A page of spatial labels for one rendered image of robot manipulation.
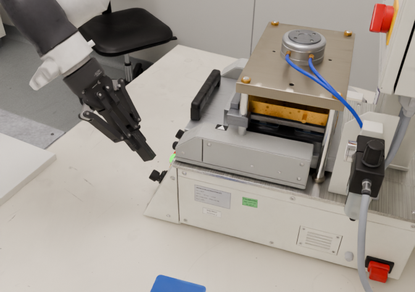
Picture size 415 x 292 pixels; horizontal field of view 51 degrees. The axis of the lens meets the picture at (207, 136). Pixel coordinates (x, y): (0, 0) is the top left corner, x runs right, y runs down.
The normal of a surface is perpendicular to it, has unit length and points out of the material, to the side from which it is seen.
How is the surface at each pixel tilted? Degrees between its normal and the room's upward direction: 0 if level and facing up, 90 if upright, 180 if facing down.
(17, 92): 0
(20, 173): 0
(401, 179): 0
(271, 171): 90
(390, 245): 90
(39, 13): 61
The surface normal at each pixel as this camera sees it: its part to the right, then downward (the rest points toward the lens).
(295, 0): -0.45, 0.54
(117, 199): 0.01, -0.79
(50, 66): -0.06, 0.45
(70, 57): 0.42, 0.17
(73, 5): 0.18, 0.47
